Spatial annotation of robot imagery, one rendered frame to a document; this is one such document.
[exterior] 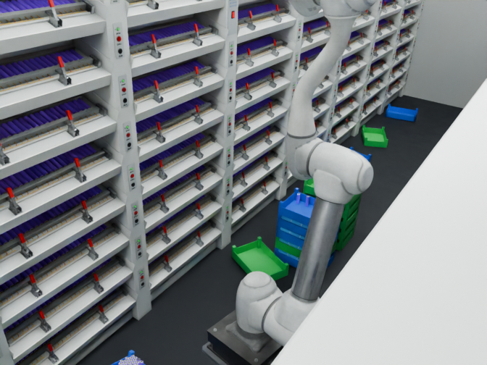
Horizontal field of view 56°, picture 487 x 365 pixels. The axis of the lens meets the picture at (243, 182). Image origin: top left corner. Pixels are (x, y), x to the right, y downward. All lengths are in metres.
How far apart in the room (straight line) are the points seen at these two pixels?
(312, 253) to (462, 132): 1.44
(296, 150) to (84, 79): 0.77
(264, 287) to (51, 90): 1.01
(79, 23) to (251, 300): 1.14
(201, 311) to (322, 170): 1.22
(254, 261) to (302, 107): 1.41
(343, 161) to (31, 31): 1.03
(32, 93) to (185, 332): 1.35
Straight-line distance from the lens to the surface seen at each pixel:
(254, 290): 1.76
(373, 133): 4.60
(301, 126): 1.56
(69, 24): 1.65
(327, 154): 1.53
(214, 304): 2.51
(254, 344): 1.90
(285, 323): 1.70
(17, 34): 1.56
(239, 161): 2.71
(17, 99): 1.59
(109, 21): 1.74
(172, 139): 2.11
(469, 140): 0.17
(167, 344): 2.35
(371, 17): 4.14
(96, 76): 1.75
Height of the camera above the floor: 1.79
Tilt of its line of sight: 31 degrees down
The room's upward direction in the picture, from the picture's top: 3 degrees clockwise
